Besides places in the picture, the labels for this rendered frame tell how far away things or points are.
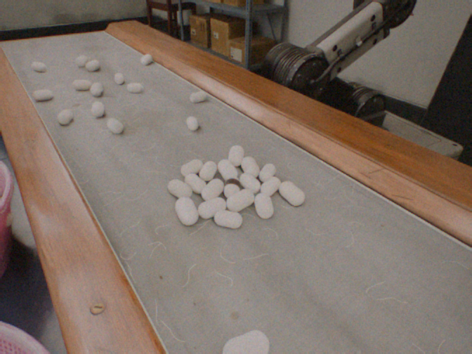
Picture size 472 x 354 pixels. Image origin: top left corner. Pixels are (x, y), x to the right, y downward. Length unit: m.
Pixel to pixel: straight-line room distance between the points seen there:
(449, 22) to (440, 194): 2.00
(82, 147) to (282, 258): 0.34
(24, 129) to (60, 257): 0.28
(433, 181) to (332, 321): 0.22
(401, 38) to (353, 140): 2.03
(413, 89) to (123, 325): 2.38
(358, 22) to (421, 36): 1.62
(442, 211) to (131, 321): 0.33
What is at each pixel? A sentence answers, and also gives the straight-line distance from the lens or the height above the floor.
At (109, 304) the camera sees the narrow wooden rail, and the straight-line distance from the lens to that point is 0.28.
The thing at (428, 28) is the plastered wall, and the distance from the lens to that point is 2.42.
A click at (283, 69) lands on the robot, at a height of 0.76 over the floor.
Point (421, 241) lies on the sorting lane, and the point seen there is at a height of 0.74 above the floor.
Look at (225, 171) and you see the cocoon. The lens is 0.39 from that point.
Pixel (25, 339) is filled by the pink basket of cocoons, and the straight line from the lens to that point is 0.28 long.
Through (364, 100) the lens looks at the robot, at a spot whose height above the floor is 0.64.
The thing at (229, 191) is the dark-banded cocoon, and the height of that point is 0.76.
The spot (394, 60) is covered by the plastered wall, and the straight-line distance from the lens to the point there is 2.52.
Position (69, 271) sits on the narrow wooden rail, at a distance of 0.31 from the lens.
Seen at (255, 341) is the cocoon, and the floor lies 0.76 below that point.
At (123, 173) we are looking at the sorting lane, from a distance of 0.44.
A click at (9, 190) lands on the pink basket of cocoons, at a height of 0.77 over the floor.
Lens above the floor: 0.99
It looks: 37 degrees down
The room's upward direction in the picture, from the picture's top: 1 degrees clockwise
